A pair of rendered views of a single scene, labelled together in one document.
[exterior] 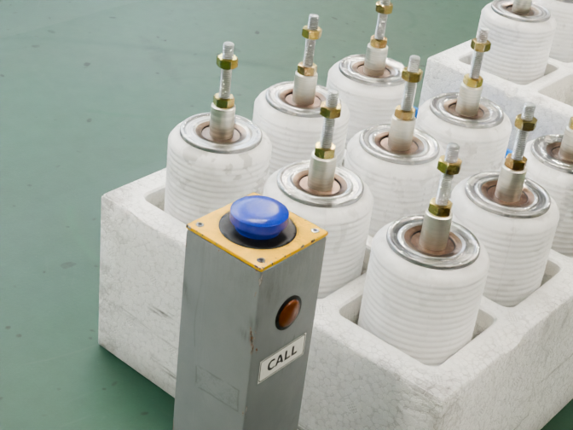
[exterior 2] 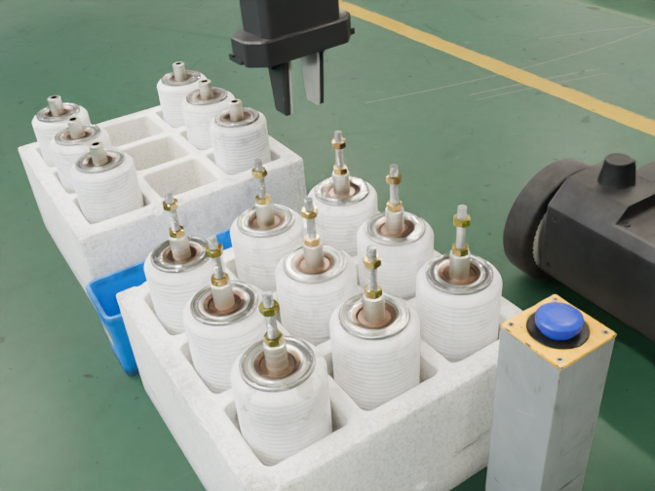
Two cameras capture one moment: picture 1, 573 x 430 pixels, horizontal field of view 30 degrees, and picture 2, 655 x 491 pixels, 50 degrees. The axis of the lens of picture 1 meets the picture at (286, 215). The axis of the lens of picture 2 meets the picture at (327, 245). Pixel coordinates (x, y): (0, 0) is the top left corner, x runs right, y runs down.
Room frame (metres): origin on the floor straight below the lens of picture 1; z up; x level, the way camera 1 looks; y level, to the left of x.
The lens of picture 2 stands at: (0.62, 0.52, 0.74)
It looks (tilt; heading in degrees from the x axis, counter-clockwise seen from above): 35 degrees down; 293
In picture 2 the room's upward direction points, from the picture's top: 5 degrees counter-clockwise
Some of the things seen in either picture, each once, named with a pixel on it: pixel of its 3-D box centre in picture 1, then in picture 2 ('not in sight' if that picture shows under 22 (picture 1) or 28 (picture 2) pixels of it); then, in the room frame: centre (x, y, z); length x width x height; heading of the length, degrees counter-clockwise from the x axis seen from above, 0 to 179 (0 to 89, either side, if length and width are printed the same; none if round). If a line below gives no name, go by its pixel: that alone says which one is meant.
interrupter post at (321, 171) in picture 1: (321, 171); (373, 306); (0.80, -0.03, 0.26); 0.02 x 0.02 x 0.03
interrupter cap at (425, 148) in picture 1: (399, 144); (314, 263); (0.90, -0.10, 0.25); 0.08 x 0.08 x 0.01
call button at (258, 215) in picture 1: (258, 221); (558, 323); (0.62, 0.02, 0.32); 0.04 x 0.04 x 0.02
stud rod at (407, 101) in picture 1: (408, 95); (311, 227); (0.90, -0.10, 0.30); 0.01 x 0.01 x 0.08
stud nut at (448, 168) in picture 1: (449, 165); (461, 220); (0.73, -0.12, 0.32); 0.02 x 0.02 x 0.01; 44
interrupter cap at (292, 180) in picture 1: (320, 184); (374, 316); (0.80, -0.03, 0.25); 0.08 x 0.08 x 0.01
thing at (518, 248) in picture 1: (486, 280); (396, 285); (0.83, -0.19, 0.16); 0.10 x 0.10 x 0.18
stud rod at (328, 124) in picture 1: (327, 131); (372, 277); (0.80, -0.03, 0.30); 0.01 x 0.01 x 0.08
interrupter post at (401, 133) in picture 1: (401, 132); (314, 254); (0.90, -0.10, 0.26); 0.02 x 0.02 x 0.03
